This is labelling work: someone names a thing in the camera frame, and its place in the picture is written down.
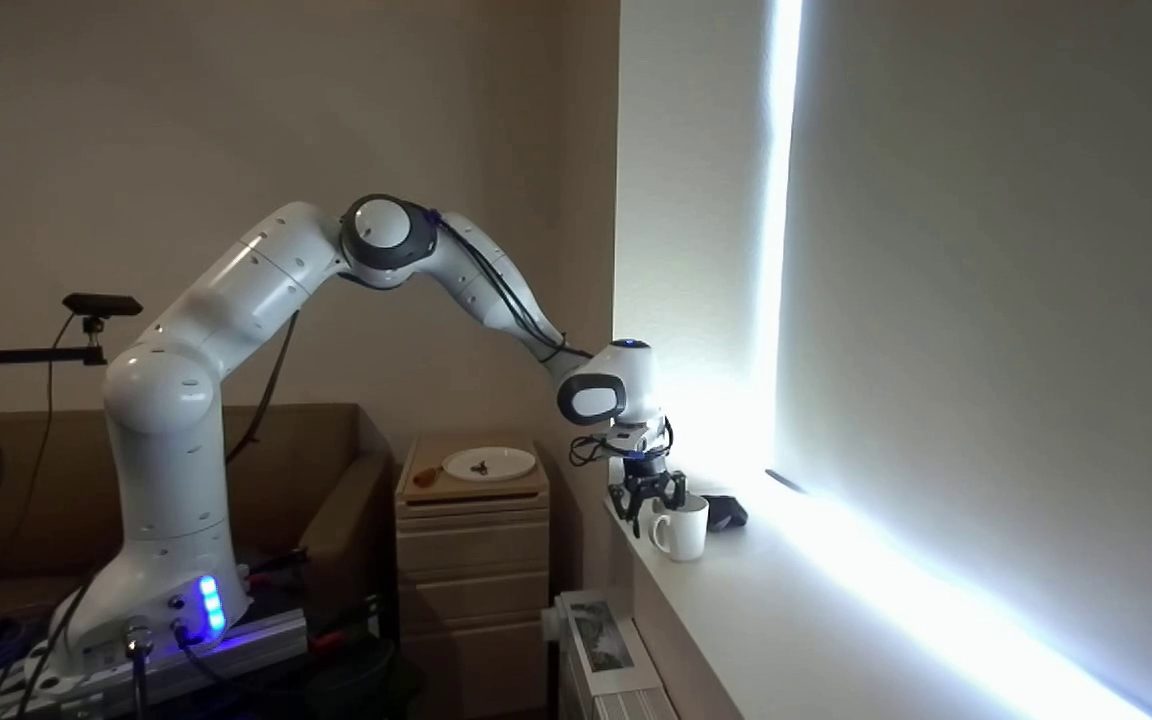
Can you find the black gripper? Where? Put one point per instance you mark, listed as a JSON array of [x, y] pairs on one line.
[[647, 473]]

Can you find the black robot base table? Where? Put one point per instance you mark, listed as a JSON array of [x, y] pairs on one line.
[[192, 648]]

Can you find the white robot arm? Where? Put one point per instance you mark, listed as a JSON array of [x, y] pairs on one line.
[[164, 417]]

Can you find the light wooden cabinet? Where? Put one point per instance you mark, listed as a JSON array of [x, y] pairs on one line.
[[472, 582]]

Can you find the grey roller window blind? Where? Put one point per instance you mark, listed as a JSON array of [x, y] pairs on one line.
[[969, 299]]

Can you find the dark blue cloth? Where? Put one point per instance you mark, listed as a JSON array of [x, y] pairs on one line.
[[724, 513]]

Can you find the white round plate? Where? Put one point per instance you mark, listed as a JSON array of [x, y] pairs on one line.
[[484, 467]]

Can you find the white wall radiator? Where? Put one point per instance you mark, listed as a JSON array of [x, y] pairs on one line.
[[606, 668]]

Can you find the black camera on stand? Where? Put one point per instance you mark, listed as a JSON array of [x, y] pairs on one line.
[[92, 309]]

